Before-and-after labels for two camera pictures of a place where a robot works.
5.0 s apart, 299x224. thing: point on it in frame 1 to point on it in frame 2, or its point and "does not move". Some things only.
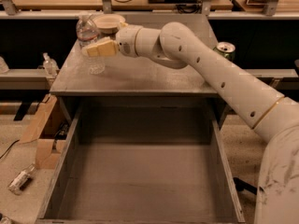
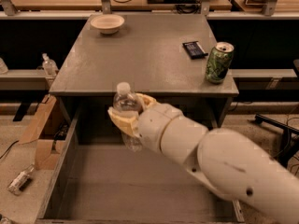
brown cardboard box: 48,151 does not move
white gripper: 126,42 to 154,125
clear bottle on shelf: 49,64 does not move
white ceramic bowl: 108,22 does not move
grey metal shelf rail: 21,79 does not move
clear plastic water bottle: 88,33 to 127,101
